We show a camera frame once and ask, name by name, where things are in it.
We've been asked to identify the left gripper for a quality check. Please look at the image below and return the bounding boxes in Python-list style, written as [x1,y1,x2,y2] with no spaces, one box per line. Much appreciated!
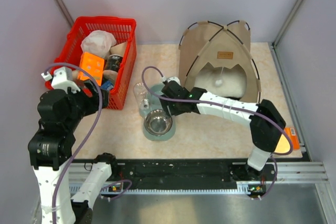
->
[65,78,109,129]

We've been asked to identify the white fluffy cushion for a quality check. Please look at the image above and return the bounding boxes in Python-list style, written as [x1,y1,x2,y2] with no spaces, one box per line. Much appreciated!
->
[194,65,247,99]

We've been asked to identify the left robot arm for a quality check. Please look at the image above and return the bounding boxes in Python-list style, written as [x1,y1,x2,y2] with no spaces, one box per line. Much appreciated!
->
[28,82,119,223]

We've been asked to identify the grey-green double pet bowl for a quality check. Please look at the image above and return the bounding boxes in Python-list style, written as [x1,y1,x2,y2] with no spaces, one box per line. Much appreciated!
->
[133,82,176,141]

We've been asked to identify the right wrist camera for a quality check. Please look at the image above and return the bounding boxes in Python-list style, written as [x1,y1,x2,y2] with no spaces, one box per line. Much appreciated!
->
[161,76,181,85]

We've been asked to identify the pink white plastic bag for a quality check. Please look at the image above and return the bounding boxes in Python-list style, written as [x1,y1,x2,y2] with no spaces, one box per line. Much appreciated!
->
[81,30,117,59]

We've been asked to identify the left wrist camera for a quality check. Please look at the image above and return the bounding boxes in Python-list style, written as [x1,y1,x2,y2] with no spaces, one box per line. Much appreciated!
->
[41,67,80,94]

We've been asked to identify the clear plastic bottle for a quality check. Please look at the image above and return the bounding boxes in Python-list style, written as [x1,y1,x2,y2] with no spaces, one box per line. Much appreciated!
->
[133,82,150,110]

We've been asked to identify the red plastic basket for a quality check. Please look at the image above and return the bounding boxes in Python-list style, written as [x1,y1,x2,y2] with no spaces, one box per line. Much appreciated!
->
[54,16,137,110]

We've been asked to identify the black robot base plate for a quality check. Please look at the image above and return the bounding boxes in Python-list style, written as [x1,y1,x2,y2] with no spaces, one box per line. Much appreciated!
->
[70,158,278,190]

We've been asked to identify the white pompom toy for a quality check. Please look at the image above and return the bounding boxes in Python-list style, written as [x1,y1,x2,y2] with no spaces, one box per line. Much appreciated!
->
[214,67,224,87]

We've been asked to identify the beige fabric pet tent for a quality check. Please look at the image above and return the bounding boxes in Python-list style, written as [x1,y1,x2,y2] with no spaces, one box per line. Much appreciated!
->
[178,20,261,102]

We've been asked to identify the black instant noodle cup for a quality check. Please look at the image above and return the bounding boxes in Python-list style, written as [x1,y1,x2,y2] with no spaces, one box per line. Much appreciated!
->
[104,54,123,72]

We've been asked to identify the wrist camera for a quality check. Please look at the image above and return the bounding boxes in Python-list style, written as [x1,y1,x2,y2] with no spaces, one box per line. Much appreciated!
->
[161,76,181,85]
[41,67,80,94]

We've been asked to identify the brown paper cone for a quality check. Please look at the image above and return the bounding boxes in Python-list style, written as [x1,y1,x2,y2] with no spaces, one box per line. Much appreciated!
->
[110,41,128,57]

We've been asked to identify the steel bowl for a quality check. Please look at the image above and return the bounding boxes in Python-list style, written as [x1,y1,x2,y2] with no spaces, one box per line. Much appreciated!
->
[144,109,173,136]

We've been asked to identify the black tent pole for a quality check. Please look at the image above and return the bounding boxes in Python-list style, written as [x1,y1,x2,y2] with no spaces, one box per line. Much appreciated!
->
[178,21,250,81]
[207,20,261,103]

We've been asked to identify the orange cardboard box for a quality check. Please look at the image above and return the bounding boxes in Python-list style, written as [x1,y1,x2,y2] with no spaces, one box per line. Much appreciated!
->
[79,52,105,86]

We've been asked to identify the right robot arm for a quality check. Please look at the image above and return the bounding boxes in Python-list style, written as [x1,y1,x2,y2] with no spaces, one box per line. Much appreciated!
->
[159,81,286,180]

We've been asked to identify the blue snack packet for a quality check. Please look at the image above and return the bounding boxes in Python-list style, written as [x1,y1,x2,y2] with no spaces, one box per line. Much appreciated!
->
[101,80,114,91]

